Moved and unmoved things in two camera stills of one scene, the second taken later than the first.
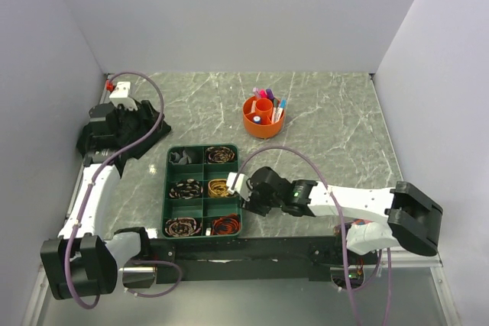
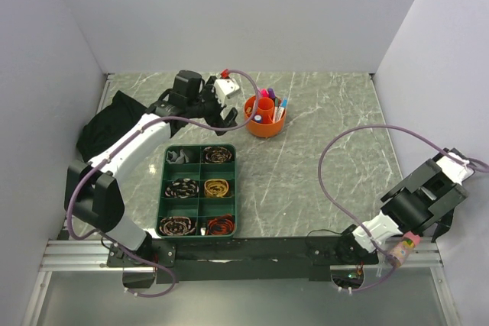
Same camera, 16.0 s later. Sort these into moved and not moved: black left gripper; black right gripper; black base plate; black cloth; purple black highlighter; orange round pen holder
Moved: black right gripper; black left gripper
Not moved: purple black highlighter; orange round pen holder; black base plate; black cloth
